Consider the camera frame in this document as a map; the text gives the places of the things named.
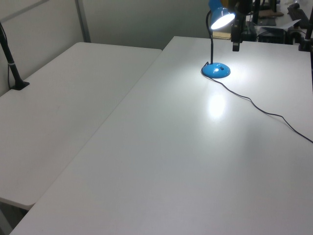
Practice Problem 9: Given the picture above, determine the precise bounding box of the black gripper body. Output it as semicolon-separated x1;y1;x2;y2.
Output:
230;14;246;45

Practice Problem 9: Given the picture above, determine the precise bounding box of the blue desk lamp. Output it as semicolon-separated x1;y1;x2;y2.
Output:
201;0;237;79

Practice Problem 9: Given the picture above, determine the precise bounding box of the black equipment box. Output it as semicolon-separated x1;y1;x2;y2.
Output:
258;28;294;45

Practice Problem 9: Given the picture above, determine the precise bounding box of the white paper sheet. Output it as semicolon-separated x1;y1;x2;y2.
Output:
261;19;301;31

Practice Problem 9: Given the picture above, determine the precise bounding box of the white side table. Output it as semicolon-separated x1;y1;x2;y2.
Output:
0;42;163;211

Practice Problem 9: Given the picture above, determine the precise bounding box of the black lamp power cable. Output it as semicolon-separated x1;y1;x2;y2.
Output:
205;74;313;144

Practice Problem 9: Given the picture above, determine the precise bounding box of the black camera stand pole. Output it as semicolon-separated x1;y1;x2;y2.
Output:
0;21;30;92
297;13;313;52

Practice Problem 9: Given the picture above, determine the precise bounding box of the grey partition frame post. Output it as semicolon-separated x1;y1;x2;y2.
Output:
74;0;91;44

